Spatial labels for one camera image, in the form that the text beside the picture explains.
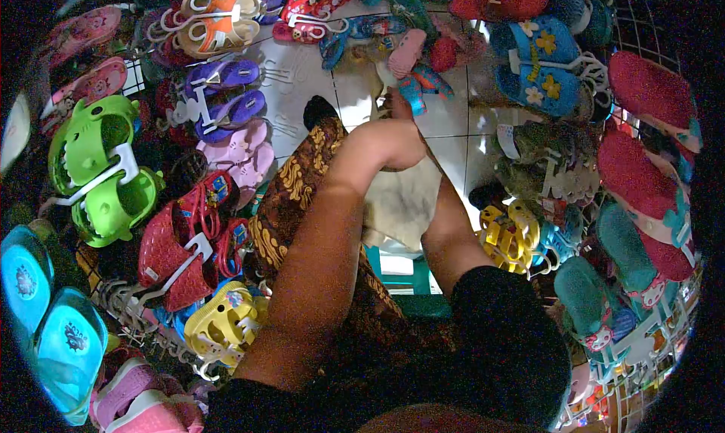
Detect person's right hand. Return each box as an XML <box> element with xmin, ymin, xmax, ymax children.
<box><xmin>384</xmin><ymin>88</ymin><xmax>418</xmax><ymax>123</ymax></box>

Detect person's left hand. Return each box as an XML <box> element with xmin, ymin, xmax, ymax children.
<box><xmin>339</xmin><ymin>118</ymin><xmax>428</xmax><ymax>173</ymax></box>

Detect person's left fingers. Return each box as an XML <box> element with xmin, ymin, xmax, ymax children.
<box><xmin>391</xmin><ymin>122</ymin><xmax>428</xmax><ymax>171</ymax></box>

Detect white grey cloth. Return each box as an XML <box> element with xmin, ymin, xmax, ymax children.
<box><xmin>361</xmin><ymin>157</ymin><xmax>444</xmax><ymax>254</ymax></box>

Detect person's legs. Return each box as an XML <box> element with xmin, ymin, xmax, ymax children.
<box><xmin>245</xmin><ymin>96</ymin><xmax>454</xmax><ymax>377</ymax></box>

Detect green plastic stool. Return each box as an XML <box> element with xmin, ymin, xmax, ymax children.
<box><xmin>365</xmin><ymin>244</ymin><xmax>453</xmax><ymax>321</ymax></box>

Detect person's body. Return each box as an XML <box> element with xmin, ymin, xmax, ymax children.
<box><xmin>204</xmin><ymin>266</ymin><xmax>573</xmax><ymax>433</ymax></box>

